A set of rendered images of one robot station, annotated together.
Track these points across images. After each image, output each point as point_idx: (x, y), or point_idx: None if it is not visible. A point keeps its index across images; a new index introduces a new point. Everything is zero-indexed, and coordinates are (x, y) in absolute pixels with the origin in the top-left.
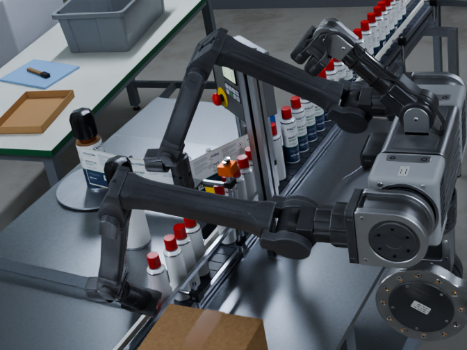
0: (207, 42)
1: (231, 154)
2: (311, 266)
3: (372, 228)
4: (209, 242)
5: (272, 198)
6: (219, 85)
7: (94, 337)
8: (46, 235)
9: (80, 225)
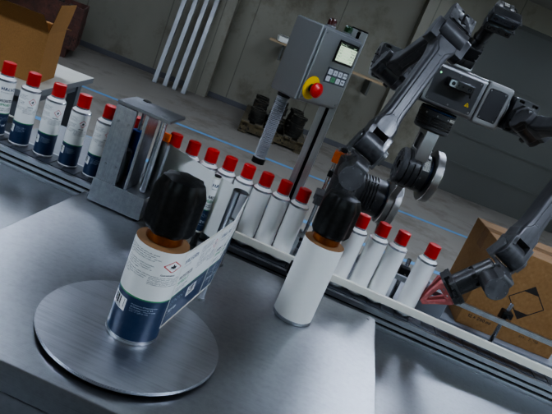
0: (461, 16)
1: None
2: None
3: None
4: None
5: (533, 115)
6: (315, 74)
7: (435, 381)
8: (292, 411)
9: (259, 366)
